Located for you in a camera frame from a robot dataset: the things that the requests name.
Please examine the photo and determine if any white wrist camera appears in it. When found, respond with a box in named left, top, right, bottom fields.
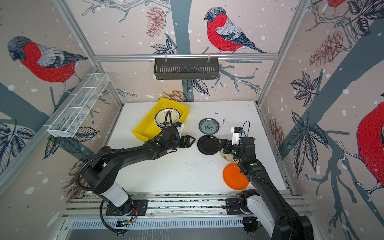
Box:
left=231, top=127, right=243, bottom=145
left=173, top=122, right=184, bottom=138

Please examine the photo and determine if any orange plate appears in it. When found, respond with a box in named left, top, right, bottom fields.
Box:
left=223, top=163, right=249, bottom=191

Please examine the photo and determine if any cream plate black brushstroke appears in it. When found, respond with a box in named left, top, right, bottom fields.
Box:
left=154, top=108, right=181, bottom=129

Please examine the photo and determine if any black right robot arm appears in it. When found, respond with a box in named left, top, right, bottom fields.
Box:
left=216, top=137, right=314, bottom=240

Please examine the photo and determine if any white wire mesh basket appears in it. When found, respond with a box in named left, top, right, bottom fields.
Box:
left=48, top=73, right=110, bottom=138

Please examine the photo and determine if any blue floral green plate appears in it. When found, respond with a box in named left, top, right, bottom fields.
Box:
left=199, top=118, right=220, bottom=135

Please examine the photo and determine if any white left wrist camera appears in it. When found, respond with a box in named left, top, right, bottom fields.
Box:
left=173, top=122, right=184, bottom=138

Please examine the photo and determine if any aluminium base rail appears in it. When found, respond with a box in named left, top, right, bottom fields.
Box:
left=64, top=191, right=310, bottom=230

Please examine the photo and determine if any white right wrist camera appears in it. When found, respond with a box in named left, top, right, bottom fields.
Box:
left=231, top=127, right=243, bottom=145

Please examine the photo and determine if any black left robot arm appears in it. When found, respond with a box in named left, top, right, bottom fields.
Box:
left=75, top=125, right=196, bottom=208

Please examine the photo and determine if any black corrugated cable conduit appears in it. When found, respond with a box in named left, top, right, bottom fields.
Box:
left=163, top=110, right=175, bottom=128

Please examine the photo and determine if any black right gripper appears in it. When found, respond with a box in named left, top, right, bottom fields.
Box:
left=215, top=137, right=247, bottom=163

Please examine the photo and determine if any yellow plastic bin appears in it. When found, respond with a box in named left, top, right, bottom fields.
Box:
left=132, top=99, right=189, bottom=142

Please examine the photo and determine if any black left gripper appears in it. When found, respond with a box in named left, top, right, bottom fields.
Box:
left=166, top=134, right=197, bottom=151

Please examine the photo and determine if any black glossy plate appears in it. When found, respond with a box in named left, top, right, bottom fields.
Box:
left=197, top=135, right=221, bottom=156

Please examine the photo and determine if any cream plate under right gripper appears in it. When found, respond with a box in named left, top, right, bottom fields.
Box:
left=220, top=152, right=235, bottom=163

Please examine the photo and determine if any aluminium frame post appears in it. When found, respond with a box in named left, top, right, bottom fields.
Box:
left=258, top=0, right=310, bottom=107

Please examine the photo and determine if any black hanging basket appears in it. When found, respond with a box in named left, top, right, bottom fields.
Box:
left=154, top=58, right=219, bottom=80

